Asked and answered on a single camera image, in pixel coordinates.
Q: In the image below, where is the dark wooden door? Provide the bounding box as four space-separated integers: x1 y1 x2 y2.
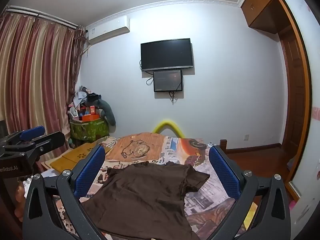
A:
278 26 307 180

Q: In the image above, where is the yellow foam tube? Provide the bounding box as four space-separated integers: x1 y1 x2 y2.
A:
152 120 185 139

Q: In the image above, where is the printed blanket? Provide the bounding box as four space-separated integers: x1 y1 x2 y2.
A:
40 133 259 240

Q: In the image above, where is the grey plush toy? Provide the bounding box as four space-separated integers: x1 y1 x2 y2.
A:
96 98 117 128

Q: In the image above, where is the orange box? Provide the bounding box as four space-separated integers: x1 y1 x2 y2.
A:
78 114 99 122

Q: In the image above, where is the wooden overhead cabinet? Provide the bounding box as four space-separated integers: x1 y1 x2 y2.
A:
241 0 296 34

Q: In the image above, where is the white wardrobe sliding door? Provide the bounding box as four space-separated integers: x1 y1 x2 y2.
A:
276 0 320 230

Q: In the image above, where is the small black wall monitor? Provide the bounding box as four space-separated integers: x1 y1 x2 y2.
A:
153 69 183 92

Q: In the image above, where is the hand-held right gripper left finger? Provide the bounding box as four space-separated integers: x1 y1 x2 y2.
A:
22 144 110 240

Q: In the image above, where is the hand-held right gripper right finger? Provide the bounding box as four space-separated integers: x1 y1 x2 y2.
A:
207 145 292 240

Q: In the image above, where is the white air conditioner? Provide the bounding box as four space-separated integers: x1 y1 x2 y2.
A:
86 15 131 46

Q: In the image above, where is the striped pink curtain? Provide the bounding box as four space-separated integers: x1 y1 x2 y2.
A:
0 11 87 164

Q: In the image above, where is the curtain rod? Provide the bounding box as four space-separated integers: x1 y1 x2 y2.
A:
5 5 81 29

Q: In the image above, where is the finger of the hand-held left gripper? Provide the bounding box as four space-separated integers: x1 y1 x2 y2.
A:
4 131 67 162
0 126 46 146

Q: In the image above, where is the large black wall television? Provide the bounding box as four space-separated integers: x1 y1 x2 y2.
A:
140 38 194 72

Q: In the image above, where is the brown t-shirt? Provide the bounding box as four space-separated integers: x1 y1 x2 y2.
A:
79 160 210 240

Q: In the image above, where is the green storage box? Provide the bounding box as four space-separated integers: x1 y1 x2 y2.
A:
69 119 110 147

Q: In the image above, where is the pile of clothes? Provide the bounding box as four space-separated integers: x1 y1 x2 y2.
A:
66 85 103 120

